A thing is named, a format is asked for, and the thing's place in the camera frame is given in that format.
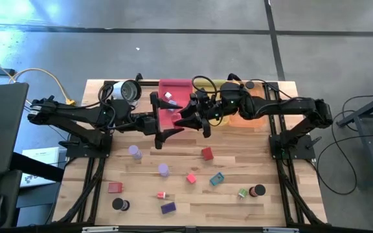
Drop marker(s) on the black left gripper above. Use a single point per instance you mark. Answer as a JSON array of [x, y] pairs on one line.
[[147, 124]]

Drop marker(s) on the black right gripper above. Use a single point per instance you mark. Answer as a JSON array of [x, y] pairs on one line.
[[212, 110]]

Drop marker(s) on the small pink cube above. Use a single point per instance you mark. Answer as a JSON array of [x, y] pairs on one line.
[[176, 117]]

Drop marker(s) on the lavender wall charger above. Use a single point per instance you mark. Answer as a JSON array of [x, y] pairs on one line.
[[173, 111]]

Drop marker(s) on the small white cube adapter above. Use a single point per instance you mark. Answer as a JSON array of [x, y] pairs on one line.
[[168, 95]]

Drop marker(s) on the lavender hourglass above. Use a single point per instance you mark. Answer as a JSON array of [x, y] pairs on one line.
[[163, 169], [135, 151]]

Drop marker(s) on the teal rectangular box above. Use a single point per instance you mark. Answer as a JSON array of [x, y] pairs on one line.
[[217, 178]]

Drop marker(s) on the black disc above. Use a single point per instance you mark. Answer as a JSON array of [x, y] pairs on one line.
[[120, 204]]

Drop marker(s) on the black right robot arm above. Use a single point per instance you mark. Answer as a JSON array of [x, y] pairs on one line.
[[287, 105]]

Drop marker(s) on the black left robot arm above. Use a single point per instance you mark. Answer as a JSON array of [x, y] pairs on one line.
[[70, 113]]

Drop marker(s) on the pink translucent plastic bin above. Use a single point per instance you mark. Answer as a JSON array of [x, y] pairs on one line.
[[173, 86]]

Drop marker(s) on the yellow translucent plastic bin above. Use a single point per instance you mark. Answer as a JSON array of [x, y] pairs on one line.
[[225, 122]]

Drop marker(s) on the dark red charger block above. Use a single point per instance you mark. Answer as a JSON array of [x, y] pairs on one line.
[[207, 153]]

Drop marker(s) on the orange translucent plastic bin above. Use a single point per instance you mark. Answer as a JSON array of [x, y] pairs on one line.
[[251, 119]]

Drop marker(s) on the pink red USB charger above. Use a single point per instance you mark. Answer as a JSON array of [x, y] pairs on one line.
[[191, 178]]

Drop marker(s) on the small red white plug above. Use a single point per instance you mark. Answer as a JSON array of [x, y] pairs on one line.
[[161, 195]]

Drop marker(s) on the red charger with prongs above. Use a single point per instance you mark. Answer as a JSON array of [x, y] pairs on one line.
[[115, 187]]

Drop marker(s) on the dark purple rectangular box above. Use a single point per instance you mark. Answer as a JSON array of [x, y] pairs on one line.
[[168, 207]]

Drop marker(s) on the black hourglass red sand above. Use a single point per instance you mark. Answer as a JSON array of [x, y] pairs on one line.
[[257, 190]]

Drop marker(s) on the white paper booklet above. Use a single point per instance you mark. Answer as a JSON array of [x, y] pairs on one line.
[[44, 155]]

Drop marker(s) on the black desk leg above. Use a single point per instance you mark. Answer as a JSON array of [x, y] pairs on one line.
[[37, 166]]

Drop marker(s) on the dark grey side desk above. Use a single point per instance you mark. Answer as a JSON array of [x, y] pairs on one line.
[[2, 110]]

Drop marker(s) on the dark grey metal table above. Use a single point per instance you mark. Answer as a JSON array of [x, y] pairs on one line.
[[368, 136]]

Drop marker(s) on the black aluminium table frame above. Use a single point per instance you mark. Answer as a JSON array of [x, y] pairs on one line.
[[154, 83]]

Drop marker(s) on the silver metal bracket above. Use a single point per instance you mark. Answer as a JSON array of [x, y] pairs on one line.
[[100, 229], [281, 230]]

